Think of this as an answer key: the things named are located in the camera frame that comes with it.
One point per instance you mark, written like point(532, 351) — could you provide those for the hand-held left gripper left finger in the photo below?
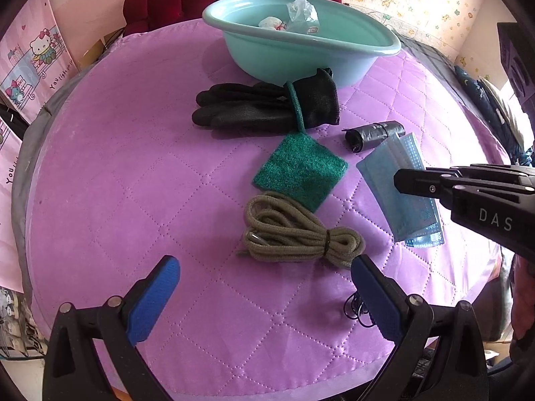
point(154, 300)

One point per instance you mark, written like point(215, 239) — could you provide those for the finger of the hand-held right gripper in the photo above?
point(497, 174)
point(418, 181)

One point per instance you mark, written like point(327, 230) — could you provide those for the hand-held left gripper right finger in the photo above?
point(374, 296)

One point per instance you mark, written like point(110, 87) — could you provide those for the blue face mask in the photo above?
point(384, 175)
point(426, 239)

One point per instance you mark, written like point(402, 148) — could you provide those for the black garbage bag roll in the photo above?
point(372, 135)

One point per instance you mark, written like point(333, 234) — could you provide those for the green scouring pad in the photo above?
point(299, 171)

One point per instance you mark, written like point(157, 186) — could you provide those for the teal plastic basin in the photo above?
point(292, 54)

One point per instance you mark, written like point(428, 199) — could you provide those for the clear plastic bag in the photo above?
point(301, 14)

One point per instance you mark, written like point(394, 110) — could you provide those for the white plastic bag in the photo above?
point(271, 23)

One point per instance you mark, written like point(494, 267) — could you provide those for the person's right forearm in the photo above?
point(524, 300)

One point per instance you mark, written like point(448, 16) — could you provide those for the blue cloth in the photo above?
point(526, 156)

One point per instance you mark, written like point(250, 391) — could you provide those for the cream pillow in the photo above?
point(505, 112)

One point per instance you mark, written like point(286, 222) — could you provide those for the navy star print pillow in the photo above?
point(472, 96)

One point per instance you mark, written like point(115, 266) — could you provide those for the purple quilted mat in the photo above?
point(146, 196)

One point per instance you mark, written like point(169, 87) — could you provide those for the pink cartoon cat curtain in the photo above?
point(8, 200)
point(37, 50)

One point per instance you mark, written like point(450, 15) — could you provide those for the red velvet sofa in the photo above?
point(175, 0)

